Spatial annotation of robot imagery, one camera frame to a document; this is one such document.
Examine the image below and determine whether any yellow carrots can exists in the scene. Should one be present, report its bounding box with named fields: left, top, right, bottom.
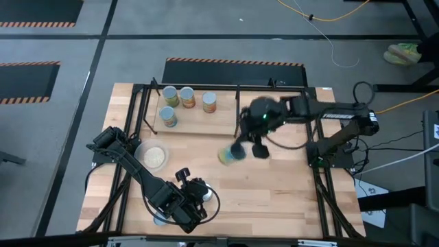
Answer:
left=217, top=145, right=241, bottom=167

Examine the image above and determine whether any yellow green label can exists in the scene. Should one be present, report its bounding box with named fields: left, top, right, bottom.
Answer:
left=162, top=85, right=180, bottom=108

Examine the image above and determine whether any thin white floor cable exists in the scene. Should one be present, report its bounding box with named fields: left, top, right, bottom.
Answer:
left=293, top=0, right=360, bottom=69

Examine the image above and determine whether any small salmon can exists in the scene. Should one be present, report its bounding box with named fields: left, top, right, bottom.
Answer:
left=153, top=211, right=169, bottom=227

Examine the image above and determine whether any thick white cable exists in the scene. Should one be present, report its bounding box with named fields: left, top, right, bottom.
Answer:
left=356, top=142, right=439, bottom=176

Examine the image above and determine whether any black floor foot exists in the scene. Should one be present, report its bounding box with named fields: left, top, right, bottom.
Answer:
left=0, top=150, right=27, bottom=166

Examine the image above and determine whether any green yellow bag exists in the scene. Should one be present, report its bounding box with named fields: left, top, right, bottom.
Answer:
left=383, top=43, right=423, bottom=67

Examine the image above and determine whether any yellow floor cable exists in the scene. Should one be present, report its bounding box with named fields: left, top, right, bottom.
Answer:
left=276, top=0, right=371, bottom=23
left=375, top=89, right=439, bottom=115

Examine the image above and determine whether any white floor paper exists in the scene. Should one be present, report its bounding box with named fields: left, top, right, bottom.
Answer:
left=353, top=178, right=390, bottom=229

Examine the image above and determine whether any black cart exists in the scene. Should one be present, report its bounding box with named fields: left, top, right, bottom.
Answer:
left=422, top=109, right=439, bottom=207

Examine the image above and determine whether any beige grain heap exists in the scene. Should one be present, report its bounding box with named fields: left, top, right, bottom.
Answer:
left=143, top=146, right=166, bottom=169

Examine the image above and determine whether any dark chair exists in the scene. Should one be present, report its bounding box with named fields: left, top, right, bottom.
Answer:
left=358, top=187, right=439, bottom=247

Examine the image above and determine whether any red green beans can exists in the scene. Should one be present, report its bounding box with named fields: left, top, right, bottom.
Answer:
left=201, top=91, right=217, bottom=114

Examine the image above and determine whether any black table base frame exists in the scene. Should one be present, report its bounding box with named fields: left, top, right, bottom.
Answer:
left=372, top=0, right=439, bottom=93

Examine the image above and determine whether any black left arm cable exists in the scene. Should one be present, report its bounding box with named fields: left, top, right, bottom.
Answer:
left=141, top=180, right=222, bottom=228

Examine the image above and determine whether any black hazard striped floor mat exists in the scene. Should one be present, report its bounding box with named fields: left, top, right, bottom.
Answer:
left=0, top=0, right=84, bottom=28
left=161, top=57, right=309, bottom=87
left=0, top=60, right=61, bottom=106

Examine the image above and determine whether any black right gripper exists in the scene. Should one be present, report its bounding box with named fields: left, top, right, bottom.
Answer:
left=230, top=95, right=289, bottom=162

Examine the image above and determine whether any blue peas can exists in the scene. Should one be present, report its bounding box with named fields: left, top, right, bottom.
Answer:
left=201, top=183, right=215, bottom=203

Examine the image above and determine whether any orange red label can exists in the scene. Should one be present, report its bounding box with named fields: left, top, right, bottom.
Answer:
left=180, top=86, right=196, bottom=109

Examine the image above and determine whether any white round bowl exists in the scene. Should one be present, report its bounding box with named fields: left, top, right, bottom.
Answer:
left=134, top=139, right=170, bottom=174

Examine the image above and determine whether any black aluminium rig frame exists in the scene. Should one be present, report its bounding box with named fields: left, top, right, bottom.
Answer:
left=77, top=82, right=366, bottom=241

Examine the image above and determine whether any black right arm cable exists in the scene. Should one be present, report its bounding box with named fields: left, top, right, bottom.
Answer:
left=264, top=135, right=309, bottom=151

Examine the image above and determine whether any tomatoes can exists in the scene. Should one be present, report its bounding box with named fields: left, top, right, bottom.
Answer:
left=158, top=106, right=178, bottom=128

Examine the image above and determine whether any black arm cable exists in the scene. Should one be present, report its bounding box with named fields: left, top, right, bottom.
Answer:
left=264, top=135, right=309, bottom=151
left=141, top=180, right=222, bottom=228

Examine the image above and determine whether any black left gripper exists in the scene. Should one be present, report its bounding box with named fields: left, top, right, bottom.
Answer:
left=147, top=167, right=209, bottom=235

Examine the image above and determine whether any black shelf frame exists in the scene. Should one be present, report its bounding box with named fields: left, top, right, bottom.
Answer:
left=142, top=77, right=278, bottom=139

